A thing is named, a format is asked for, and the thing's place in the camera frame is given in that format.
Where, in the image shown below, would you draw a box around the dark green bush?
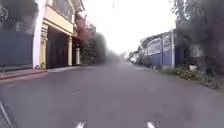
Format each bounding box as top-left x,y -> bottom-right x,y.
79,32 -> 108,67

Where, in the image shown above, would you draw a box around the grey asphalt road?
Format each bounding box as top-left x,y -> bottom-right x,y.
0,61 -> 224,128

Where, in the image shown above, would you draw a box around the red building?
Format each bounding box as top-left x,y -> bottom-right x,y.
73,12 -> 98,51

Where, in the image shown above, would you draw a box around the yellow building with columns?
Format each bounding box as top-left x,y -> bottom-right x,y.
39,0 -> 86,70

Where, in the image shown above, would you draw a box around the robot's own part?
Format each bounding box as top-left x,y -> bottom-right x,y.
75,121 -> 86,128
146,121 -> 157,128

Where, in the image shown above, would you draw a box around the white pillar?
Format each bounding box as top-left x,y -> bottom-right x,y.
32,0 -> 48,70

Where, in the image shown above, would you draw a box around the roadside weeds strip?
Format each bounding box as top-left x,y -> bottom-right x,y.
150,64 -> 224,90

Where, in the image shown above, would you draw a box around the red kerb step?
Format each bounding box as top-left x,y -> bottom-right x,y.
0,67 -> 48,81

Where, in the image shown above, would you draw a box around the large dark trees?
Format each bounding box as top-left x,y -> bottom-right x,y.
171,0 -> 224,77

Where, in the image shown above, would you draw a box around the blue and white wall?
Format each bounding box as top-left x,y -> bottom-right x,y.
139,29 -> 177,69

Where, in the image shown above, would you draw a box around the blue metal gate wall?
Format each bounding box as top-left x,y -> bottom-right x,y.
0,0 -> 38,72

